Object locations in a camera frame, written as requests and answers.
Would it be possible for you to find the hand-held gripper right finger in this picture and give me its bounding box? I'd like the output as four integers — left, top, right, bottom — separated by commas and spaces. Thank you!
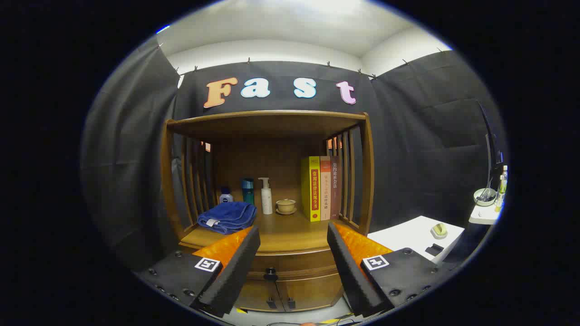
327, 221, 454, 317

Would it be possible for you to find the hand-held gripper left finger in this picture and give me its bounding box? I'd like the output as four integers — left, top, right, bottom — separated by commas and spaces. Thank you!
135, 225, 261, 318

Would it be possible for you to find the wooden drawer with black knob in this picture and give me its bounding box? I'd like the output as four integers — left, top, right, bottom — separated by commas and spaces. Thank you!
247, 248, 341, 282

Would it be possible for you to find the wooden cabinet door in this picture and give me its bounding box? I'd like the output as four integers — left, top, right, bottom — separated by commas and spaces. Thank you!
236, 280, 285, 313
276, 273, 343, 312

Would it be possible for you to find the wooden countertop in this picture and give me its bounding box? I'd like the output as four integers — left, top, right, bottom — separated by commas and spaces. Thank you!
180, 211, 363, 254

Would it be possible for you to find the white side cabinet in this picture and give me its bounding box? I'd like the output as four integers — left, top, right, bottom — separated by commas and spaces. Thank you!
367, 216, 466, 265

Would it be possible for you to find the wooden cabinet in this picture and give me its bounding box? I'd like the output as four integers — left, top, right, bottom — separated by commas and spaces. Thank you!
159, 110, 376, 313

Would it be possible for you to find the blue folded towel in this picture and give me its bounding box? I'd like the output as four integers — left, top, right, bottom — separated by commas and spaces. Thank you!
197, 201, 258, 235

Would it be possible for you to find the white pump bottle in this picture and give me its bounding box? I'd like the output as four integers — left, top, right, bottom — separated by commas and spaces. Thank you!
258, 177, 273, 215

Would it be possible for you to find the teal bottle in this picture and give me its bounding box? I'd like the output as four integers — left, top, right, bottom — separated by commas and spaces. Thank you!
241, 178, 255, 206

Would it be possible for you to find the beige lidded teacup with saucer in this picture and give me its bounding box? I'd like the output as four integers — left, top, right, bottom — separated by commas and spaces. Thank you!
275, 198, 298, 216

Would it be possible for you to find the brown book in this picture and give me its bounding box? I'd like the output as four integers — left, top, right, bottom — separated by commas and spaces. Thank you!
330, 156, 342, 220

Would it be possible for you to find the orange and beige book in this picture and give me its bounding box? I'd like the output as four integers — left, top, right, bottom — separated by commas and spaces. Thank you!
320, 156, 332, 221

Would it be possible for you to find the yellow book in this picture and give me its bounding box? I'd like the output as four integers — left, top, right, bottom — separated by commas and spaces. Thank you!
301, 156, 321, 222

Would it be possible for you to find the white shelf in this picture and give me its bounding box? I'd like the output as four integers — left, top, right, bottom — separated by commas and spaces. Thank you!
469, 204, 501, 225

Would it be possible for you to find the white bowl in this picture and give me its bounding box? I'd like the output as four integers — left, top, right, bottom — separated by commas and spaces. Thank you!
474, 188, 497, 207

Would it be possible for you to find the clear green bottle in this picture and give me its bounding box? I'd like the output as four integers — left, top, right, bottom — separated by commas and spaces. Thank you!
495, 165, 508, 212

